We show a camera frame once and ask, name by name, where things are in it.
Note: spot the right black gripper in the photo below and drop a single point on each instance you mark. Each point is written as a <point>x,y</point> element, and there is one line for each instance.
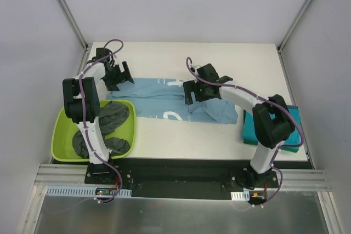
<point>193,91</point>

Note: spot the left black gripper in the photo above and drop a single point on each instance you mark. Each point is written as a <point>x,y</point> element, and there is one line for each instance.
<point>117,74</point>

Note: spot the light blue t-shirt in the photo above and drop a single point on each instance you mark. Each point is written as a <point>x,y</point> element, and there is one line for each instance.
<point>164,98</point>

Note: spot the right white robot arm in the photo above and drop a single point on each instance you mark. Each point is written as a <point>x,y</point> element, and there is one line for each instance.
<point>272,121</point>

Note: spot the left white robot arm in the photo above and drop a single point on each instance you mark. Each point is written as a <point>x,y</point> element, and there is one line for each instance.
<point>82,104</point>

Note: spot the dark grey t-shirt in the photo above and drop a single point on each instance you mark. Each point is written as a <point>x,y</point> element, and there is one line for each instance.
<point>111,116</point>

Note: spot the green plastic basket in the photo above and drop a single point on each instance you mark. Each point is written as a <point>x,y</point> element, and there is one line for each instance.
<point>64,130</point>

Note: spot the right aluminium frame post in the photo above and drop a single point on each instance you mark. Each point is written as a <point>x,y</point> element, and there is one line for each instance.
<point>294,24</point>

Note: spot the aluminium frame post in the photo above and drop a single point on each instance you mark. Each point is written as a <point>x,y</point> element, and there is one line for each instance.
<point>294,24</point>
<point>73,23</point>

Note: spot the left aluminium frame post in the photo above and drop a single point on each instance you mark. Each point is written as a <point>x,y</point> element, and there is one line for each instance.
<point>73,23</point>

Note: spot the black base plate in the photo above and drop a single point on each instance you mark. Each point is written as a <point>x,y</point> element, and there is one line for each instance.
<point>180,178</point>

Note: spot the right white cable duct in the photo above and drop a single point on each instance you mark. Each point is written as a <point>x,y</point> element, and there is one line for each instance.
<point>240,196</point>

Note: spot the white cable duct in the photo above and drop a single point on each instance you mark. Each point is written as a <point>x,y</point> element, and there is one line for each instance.
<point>240,196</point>
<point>81,191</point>

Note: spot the left white cable duct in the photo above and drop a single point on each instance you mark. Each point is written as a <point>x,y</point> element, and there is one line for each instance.
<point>81,191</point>

